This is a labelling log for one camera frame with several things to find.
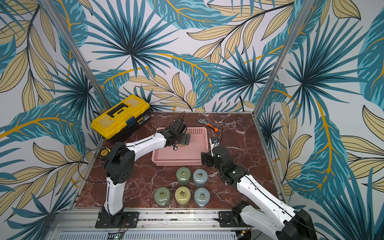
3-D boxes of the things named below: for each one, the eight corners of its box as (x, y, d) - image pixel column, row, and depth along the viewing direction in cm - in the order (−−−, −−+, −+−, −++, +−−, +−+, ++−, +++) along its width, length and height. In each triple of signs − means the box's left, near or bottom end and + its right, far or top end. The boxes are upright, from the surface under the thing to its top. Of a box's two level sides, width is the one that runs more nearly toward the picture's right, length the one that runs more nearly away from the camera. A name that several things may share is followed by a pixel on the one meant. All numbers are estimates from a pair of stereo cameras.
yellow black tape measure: (101, 158, 96) (98, 155, 93) (104, 150, 100) (102, 147, 96) (109, 158, 96) (107, 155, 93) (112, 150, 100) (110, 147, 97)
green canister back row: (176, 185, 86) (175, 180, 79) (177, 173, 91) (176, 166, 84) (191, 185, 86) (191, 180, 79) (191, 173, 91) (191, 166, 84)
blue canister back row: (192, 187, 86) (192, 181, 79) (192, 175, 91) (192, 168, 83) (206, 187, 86) (208, 181, 79) (205, 175, 91) (207, 168, 83)
